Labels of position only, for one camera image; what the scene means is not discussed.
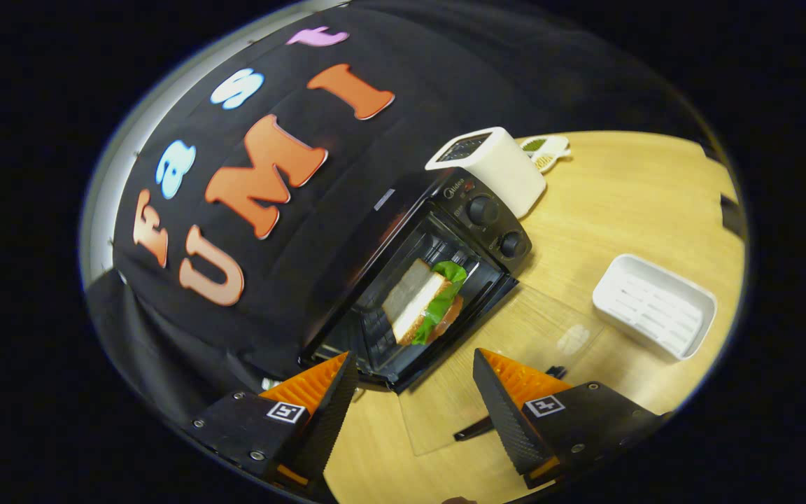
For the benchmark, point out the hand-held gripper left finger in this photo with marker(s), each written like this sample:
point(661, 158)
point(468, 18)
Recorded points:
point(326, 420)

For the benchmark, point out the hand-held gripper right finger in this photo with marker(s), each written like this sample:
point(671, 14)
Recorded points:
point(504, 413)

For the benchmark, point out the lettuce sandwich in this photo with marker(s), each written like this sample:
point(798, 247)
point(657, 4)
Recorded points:
point(413, 297)

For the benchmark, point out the black toaster oven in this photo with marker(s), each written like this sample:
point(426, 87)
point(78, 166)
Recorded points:
point(487, 210)

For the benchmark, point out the white slot toaster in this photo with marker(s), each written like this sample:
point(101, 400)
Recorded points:
point(504, 171)

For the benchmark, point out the white plastic tray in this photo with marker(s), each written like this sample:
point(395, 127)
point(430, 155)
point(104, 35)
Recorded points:
point(655, 308)

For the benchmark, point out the small white snack dish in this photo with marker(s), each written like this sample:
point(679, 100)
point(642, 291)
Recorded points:
point(546, 150)

